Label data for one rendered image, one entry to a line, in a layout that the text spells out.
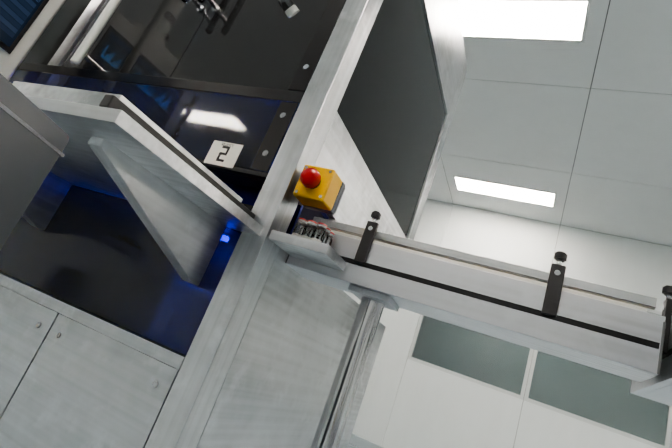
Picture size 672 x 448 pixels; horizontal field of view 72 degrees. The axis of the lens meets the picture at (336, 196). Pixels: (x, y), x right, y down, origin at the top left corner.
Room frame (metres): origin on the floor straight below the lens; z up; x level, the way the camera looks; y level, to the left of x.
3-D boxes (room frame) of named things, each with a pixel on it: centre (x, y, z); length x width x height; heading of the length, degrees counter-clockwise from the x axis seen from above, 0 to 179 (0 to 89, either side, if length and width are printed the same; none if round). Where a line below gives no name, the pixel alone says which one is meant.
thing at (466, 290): (0.91, -0.28, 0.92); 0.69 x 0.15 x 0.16; 63
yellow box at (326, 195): (0.91, 0.04, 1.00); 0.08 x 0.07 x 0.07; 153
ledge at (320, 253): (0.94, 0.00, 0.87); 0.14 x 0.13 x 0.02; 153
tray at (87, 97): (0.82, 0.37, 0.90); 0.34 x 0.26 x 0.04; 152
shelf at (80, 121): (0.94, 0.50, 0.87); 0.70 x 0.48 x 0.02; 63
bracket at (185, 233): (0.81, 0.28, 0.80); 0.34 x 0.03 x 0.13; 153
